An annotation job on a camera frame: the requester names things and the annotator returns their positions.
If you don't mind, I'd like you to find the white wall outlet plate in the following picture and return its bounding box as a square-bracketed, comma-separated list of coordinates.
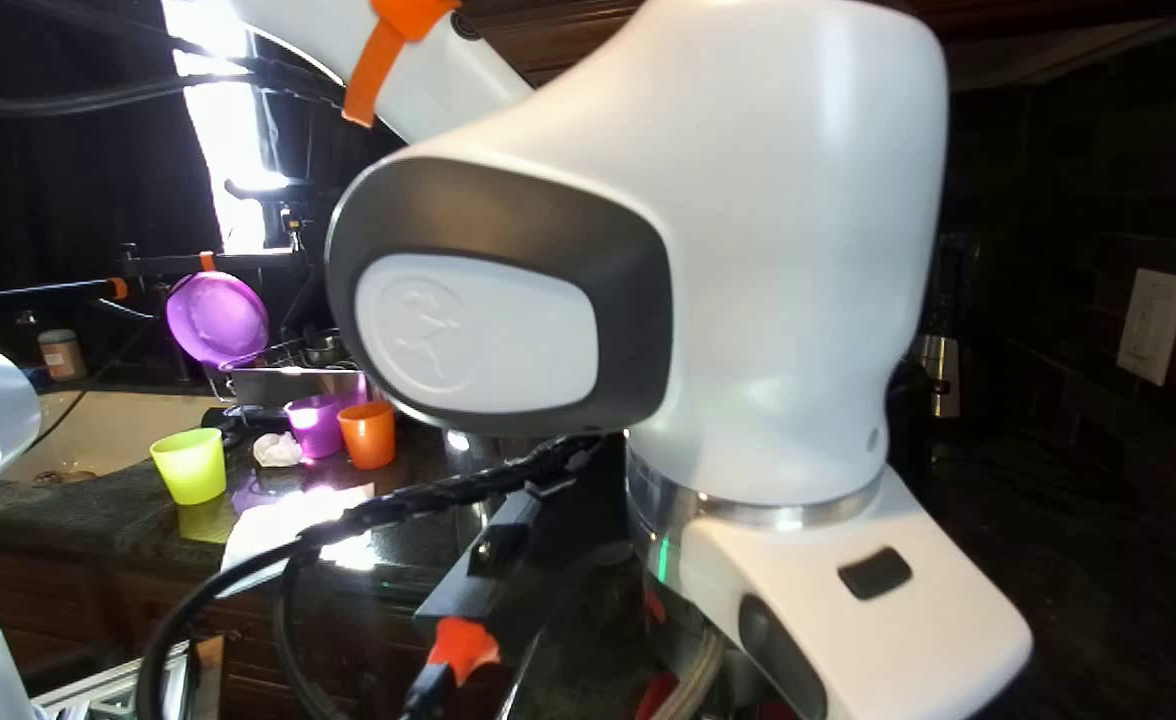
[1114, 268, 1176, 385]

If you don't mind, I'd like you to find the yellow green plastic cup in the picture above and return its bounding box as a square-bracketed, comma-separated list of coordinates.
[146, 427, 229, 509]

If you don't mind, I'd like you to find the orange plastic cup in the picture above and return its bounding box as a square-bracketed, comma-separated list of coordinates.
[340, 400, 395, 467]

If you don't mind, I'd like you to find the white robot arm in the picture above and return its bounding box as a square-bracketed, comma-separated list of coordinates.
[229, 0, 1032, 720]

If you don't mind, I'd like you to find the purple plastic plate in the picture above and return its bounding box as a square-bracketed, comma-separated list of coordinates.
[163, 270, 267, 366]

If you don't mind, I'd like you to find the purple plastic cup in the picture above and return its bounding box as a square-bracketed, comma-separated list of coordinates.
[285, 396, 340, 462]

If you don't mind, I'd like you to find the black silver coffee maker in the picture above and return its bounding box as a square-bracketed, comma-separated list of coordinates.
[915, 240, 967, 419]

